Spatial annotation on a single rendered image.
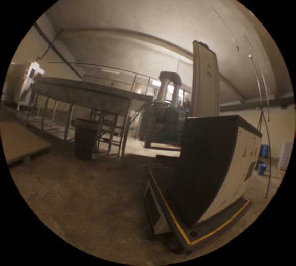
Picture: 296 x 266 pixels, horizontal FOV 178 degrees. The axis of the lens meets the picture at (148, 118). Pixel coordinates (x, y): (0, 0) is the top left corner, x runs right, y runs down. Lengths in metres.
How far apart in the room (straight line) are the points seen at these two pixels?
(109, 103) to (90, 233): 1.44
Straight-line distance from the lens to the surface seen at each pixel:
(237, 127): 0.37
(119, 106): 1.38
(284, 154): 4.87
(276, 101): 9.06
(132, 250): 0.77
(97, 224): 0.83
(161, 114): 0.80
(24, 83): 5.21
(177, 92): 1.01
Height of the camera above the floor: 0.75
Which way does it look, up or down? 4 degrees up
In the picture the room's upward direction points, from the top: 13 degrees clockwise
